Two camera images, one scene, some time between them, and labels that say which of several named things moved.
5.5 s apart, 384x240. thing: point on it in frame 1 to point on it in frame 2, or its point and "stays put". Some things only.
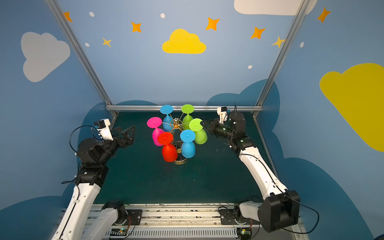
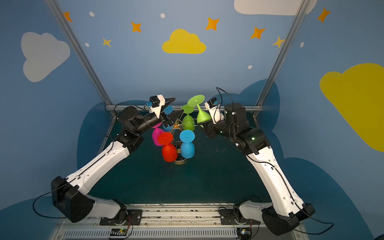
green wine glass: [201, 137] to [202, 116]
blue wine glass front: [188, 148] stays put
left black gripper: [119, 137] to [163, 116]
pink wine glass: [155, 122] stays put
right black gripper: [214, 127] stays put
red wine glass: [169, 152] stays put
